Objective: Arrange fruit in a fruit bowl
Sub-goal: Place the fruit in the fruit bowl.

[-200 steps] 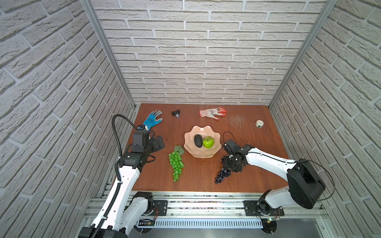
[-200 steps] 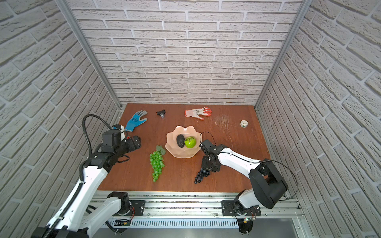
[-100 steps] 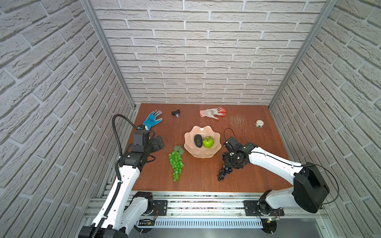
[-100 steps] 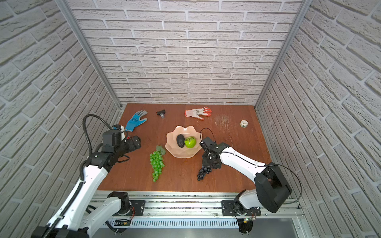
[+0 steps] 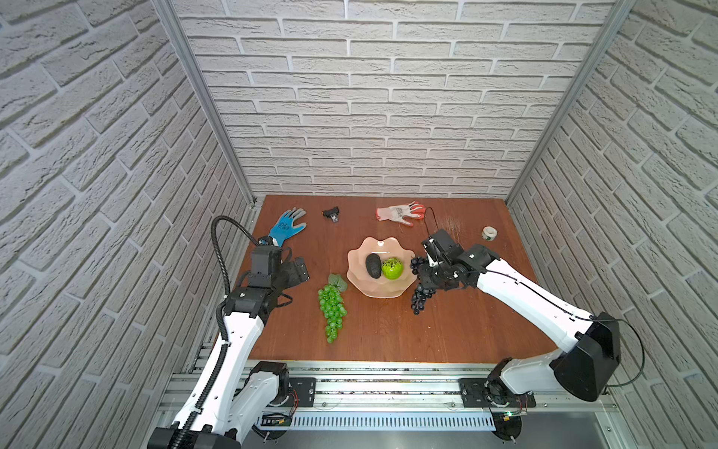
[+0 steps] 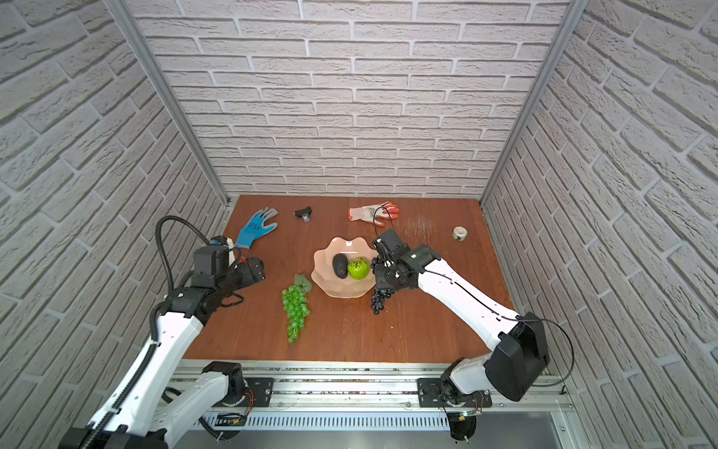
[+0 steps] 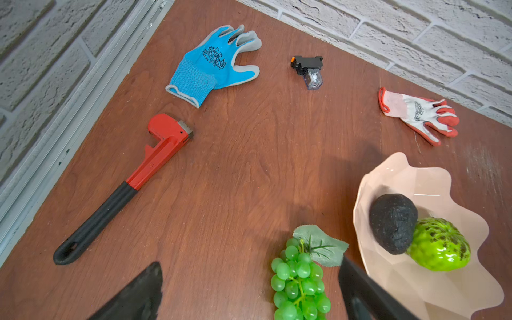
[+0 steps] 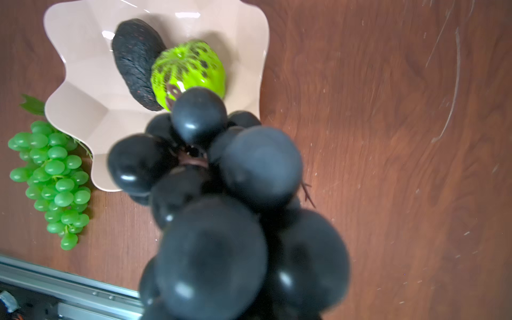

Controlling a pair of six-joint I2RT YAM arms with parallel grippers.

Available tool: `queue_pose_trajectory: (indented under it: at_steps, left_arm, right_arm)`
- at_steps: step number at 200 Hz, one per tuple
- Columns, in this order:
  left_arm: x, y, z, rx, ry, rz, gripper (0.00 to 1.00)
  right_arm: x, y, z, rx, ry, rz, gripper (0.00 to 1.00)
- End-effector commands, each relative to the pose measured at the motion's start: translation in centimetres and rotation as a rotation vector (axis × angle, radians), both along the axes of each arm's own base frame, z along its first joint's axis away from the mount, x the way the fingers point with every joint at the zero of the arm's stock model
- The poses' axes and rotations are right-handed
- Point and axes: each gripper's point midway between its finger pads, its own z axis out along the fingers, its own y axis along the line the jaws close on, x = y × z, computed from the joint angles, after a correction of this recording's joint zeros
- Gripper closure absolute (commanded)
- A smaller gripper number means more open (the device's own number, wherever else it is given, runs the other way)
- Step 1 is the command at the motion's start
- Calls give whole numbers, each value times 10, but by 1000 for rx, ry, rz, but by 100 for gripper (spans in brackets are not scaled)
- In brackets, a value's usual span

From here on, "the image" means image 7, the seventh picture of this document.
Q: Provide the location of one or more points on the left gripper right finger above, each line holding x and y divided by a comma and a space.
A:
364, 298

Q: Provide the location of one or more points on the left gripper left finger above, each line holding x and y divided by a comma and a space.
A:
140, 299

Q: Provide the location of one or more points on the green grape bunch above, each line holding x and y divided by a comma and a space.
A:
297, 280

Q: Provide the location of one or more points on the black avocado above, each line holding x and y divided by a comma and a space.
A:
392, 218

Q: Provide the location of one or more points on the green custard apple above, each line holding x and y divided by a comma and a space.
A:
439, 246

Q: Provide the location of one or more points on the pink wavy fruit bowl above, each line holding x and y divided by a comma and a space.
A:
427, 294

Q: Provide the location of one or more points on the red pipe wrench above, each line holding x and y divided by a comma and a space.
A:
171, 136

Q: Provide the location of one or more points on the red white work glove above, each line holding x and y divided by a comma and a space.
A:
420, 114

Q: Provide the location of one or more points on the small black relay component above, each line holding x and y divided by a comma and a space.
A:
310, 69

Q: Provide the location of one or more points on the blue work glove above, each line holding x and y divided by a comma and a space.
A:
211, 65

